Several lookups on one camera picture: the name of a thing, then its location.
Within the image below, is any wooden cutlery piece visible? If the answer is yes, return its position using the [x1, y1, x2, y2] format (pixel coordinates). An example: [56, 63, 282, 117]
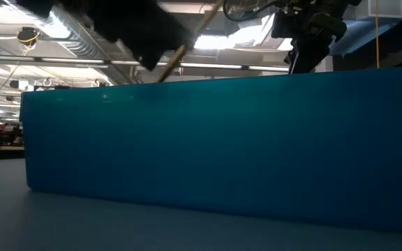
[156, 0, 225, 84]

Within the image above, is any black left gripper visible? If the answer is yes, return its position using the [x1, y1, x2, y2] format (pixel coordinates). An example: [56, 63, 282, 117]
[82, 0, 195, 72]

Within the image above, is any blue ceiling panel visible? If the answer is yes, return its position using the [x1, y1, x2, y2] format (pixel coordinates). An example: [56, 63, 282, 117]
[329, 19, 402, 56]

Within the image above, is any grey ceiling vent box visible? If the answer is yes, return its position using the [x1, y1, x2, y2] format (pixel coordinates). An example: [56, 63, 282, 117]
[195, 10, 239, 36]

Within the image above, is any long ceiling light strip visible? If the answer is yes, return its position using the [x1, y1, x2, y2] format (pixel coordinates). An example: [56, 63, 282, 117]
[0, 54, 291, 73]

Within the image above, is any black and yellow cable reel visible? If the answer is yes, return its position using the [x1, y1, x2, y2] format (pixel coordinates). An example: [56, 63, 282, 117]
[16, 26, 40, 46]

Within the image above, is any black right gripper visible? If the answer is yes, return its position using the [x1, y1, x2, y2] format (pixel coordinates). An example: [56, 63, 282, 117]
[271, 0, 348, 75]

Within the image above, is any corrugated ceiling duct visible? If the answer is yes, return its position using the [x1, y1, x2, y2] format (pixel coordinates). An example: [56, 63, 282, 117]
[52, 6, 142, 84]

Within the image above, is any blue plastic bin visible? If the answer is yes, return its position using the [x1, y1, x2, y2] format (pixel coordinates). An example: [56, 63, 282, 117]
[19, 66, 402, 234]

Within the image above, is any white ceiling box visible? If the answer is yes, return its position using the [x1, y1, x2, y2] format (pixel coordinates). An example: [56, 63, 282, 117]
[356, 0, 402, 20]

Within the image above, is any black right arm cable loop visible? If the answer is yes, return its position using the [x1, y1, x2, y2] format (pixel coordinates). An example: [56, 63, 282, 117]
[223, 0, 289, 22]

